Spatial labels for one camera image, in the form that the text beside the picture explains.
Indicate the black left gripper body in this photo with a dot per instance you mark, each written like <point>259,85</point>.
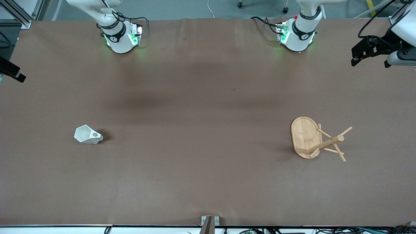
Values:
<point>379,45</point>

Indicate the white faceted cup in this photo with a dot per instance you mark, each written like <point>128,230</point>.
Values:
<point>85,135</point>

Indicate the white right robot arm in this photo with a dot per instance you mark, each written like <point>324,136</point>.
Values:
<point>120,42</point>

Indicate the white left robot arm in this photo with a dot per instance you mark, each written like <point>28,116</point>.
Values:
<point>300,35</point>

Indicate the wooden cup rack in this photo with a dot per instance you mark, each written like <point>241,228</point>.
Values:
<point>304,136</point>

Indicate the brown table cover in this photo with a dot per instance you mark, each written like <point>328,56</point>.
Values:
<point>208,97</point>

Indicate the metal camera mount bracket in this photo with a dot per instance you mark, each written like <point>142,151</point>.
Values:
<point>209,224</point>

